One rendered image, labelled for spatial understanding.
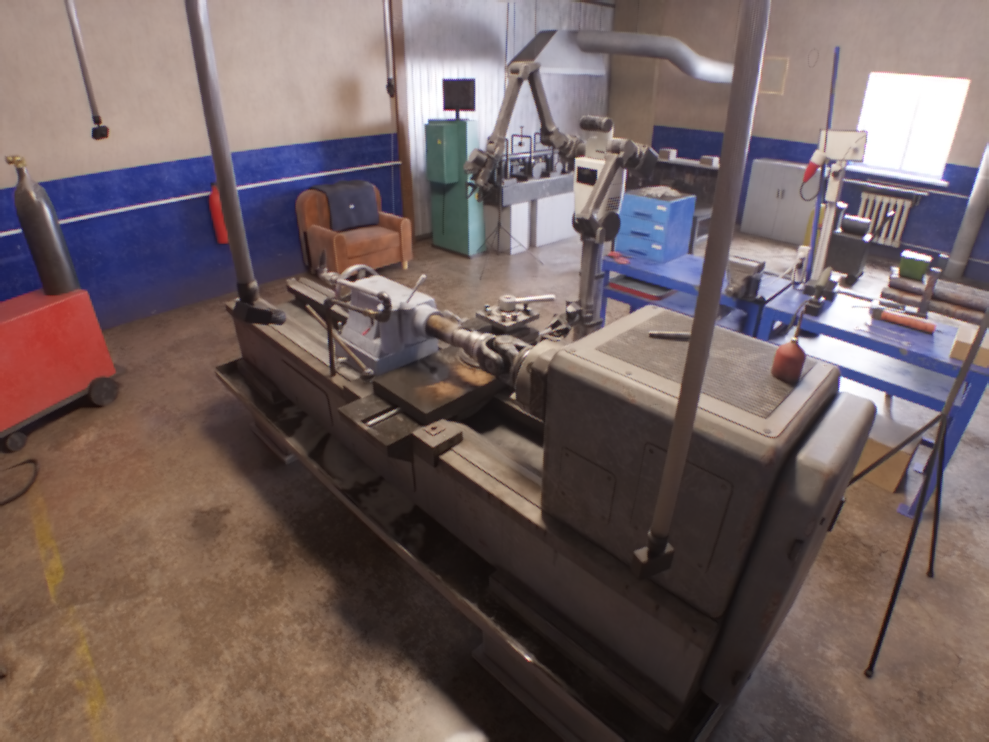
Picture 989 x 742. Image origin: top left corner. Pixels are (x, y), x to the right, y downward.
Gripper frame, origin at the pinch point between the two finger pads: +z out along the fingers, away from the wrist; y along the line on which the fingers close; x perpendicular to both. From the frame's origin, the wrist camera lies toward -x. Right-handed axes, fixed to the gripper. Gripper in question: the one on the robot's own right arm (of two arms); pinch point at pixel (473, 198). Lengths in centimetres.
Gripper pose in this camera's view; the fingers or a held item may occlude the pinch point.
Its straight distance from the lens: 264.1
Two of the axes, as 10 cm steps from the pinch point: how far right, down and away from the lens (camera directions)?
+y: 5.9, 4.0, -7.1
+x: 7.0, 1.9, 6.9
